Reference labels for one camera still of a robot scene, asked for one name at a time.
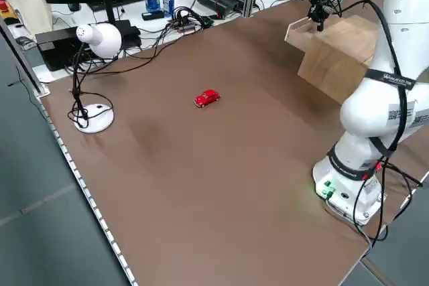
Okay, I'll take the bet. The power strip with plugs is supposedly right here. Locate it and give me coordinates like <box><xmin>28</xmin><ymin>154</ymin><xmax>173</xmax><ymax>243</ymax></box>
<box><xmin>167</xmin><ymin>6</ymin><xmax>215</xmax><ymax>34</ymax></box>

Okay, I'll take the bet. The black box device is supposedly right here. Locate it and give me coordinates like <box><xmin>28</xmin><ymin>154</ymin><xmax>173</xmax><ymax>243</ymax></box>
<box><xmin>35</xmin><ymin>26</ymin><xmax>81</xmax><ymax>72</ymax></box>

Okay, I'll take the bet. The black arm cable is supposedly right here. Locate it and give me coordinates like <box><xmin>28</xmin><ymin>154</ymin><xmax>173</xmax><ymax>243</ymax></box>
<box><xmin>351</xmin><ymin>0</ymin><xmax>425</xmax><ymax>243</ymax></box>

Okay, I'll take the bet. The red toy car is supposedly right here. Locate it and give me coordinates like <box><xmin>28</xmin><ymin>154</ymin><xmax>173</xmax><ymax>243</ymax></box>
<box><xmin>193</xmin><ymin>89</ymin><xmax>221</xmax><ymax>109</ymax></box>

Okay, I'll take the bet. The red emergency stop button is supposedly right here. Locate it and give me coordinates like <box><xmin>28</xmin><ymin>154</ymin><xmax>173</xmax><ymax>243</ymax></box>
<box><xmin>0</xmin><ymin>0</ymin><xmax>17</xmax><ymax>25</ymax></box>

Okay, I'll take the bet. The black lamp cable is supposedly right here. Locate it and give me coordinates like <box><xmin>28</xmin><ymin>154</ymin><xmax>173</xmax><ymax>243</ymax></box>
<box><xmin>72</xmin><ymin>21</ymin><xmax>178</xmax><ymax>76</ymax></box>

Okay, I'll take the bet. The light wooden cabinet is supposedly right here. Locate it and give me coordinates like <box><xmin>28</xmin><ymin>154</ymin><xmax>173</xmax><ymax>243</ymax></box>
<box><xmin>297</xmin><ymin>14</ymin><xmax>383</xmax><ymax>104</ymax></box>

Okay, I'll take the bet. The white desk lamp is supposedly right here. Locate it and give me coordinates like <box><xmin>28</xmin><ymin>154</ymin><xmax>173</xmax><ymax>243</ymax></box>
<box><xmin>68</xmin><ymin>21</ymin><xmax>123</xmax><ymax>134</ymax></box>

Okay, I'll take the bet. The wooden drawer with white front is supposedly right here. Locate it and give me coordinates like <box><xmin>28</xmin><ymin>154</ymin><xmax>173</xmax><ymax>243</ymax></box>
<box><xmin>284</xmin><ymin>16</ymin><xmax>322</xmax><ymax>53</ymax></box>

